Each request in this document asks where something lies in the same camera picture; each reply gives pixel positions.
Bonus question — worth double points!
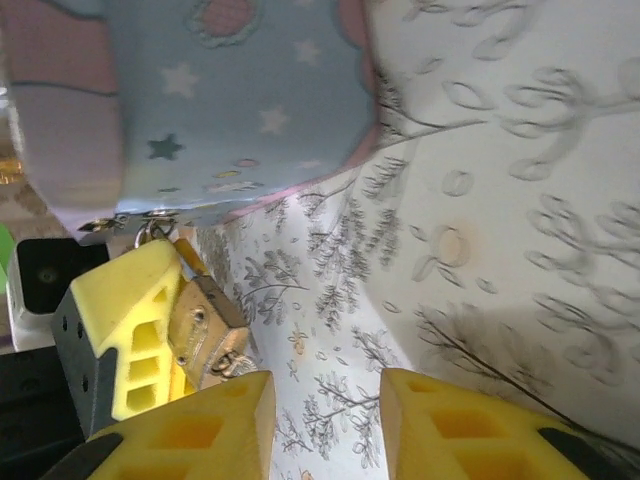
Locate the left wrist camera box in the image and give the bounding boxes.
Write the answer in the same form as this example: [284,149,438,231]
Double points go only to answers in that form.
[6,238,112,352]

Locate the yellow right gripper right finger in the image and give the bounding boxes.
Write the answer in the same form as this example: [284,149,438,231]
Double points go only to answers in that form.
[381,368,640,480]

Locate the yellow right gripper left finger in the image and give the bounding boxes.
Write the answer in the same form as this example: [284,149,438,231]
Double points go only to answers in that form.
[48,370,277,480]

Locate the brass padlock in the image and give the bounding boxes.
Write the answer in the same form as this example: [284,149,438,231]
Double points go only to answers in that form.
[167,238,252,392]

